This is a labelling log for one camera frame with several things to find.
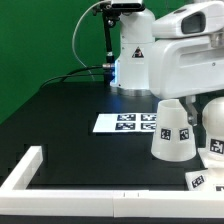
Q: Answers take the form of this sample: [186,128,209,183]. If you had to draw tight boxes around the white lamp shade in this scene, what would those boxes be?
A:
[151,99,196,162]

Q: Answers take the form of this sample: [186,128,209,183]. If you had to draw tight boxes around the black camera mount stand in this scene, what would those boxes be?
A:
[93,0,145,85]

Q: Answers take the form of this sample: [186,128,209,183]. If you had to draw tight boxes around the grey cable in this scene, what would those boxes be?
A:
[71,0,111,69]

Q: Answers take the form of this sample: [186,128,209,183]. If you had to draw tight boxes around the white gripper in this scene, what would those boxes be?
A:
[149,1,224,126]

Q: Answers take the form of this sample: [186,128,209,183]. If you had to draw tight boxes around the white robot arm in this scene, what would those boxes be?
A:
[111,0,224,125]

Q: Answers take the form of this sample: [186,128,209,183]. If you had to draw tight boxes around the white marker sheet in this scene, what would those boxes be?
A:
[93,113,157,133]

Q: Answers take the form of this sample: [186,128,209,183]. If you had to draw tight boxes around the white frame wall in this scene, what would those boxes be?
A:
[0,146,224,218]

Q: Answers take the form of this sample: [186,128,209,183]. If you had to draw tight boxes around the white light bulb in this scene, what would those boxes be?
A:
[202,97,224,156]

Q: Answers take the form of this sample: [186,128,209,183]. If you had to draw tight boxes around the black cable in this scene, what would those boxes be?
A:
[40,65,111,89]

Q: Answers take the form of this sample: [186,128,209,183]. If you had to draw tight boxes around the white lamp base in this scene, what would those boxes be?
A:
[185,148,224,192]

